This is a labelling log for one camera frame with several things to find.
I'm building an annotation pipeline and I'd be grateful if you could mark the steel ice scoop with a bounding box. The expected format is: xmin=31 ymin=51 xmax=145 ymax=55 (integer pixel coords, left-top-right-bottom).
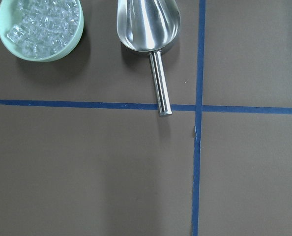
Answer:
xmin=117 ymin=0 xmax=181 ymax=117

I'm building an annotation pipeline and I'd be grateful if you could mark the green bowl of ice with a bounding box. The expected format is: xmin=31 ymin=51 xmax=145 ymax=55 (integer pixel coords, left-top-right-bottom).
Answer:
xmin=0 ymin=0 xmax=84 ymax=62

